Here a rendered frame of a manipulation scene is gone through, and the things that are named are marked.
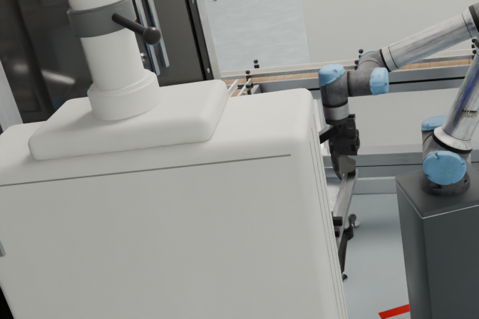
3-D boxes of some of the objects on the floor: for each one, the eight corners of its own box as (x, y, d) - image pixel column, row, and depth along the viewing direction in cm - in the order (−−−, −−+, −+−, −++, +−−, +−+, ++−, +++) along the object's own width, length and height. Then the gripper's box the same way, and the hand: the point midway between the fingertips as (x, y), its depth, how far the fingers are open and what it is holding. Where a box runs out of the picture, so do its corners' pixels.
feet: (331, 283, 300) (327, 258, 294) (346, 222, 342) (343, 199, 336) (348, 283, 297) (345, 258, 291) (362, 222, 339) (358, 199, 334)
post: (264, 373, 257) (123, -222, 172) (268, 362, 262) (132, -221, 177) (280, 374, 255) (145, -228, 170) (284, 363, 260) (154, -227, 175)
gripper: (352, 122, 186) (361, 186, 194) (356, 109, 193) (364, 171, 202) (322, 123, 189) (332, 186, 197) (327, 110, 196) (336, 172, 205)
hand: (338, 176), depth 200 cm, fingers closed, pressing on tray
